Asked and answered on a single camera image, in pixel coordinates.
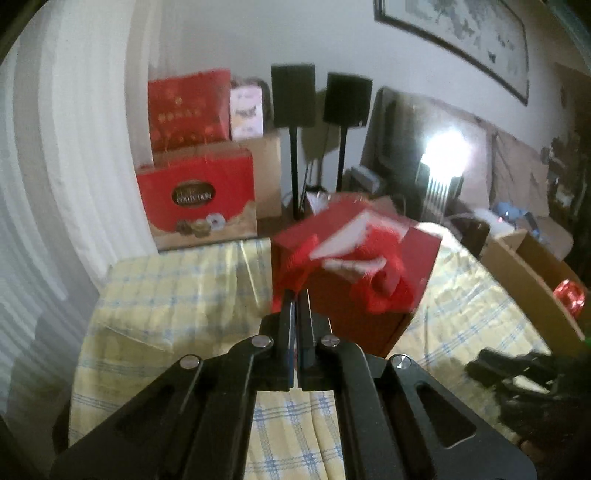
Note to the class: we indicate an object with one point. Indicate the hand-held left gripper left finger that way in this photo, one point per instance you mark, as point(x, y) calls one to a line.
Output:
point(286, 350)

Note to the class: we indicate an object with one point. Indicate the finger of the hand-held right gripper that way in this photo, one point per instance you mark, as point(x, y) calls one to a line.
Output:
point(526, 398)
point(503, 367)

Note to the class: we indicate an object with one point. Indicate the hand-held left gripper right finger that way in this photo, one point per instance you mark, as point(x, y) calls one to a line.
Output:
point(307, 350)

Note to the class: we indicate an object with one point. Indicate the brown cardboard box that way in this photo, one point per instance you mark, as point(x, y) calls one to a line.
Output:
point(521, 281)

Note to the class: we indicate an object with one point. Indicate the red gift box with ribbon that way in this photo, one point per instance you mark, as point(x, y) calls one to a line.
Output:
point(415, 251)

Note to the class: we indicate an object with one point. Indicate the yellow plaid tablecloth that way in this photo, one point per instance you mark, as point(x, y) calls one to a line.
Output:
point(184, 295)

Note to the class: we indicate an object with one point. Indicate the dark brown stool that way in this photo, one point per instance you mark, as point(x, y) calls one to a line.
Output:
point(471, 233)

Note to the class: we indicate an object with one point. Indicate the clear plastic toy package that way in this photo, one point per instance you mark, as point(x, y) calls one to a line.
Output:
point(318, 203)

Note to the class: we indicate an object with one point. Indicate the large closed cardboard carton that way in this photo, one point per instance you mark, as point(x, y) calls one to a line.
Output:
point(268, 175)

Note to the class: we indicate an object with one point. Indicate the red chocolate gift bag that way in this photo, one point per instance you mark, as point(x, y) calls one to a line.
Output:
point(194, 184)

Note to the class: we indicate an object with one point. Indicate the beige sofa cushion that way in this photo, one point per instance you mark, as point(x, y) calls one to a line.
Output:
point(517, 170)

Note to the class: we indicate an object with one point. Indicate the cluttered dark shelf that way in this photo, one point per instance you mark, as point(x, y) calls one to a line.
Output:
point(568, 180)

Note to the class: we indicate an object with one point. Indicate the bright panel lamp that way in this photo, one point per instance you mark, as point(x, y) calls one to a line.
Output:
point(443, 152)

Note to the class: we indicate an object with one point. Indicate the beige sofa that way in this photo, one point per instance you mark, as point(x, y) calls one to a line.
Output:
point(397, 138)

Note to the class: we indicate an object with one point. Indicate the white pink carton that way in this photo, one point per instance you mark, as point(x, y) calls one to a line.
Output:
point(247, 113)

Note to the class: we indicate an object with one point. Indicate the black speaker on stand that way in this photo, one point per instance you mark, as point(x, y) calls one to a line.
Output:
point(347, 99)
point(293, 94)

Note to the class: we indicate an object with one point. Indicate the red gold patterned box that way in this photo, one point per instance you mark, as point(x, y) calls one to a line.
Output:
point(189, 110)

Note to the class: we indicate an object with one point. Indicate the framed ink painting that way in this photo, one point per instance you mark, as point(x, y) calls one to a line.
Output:
point(461, 32)

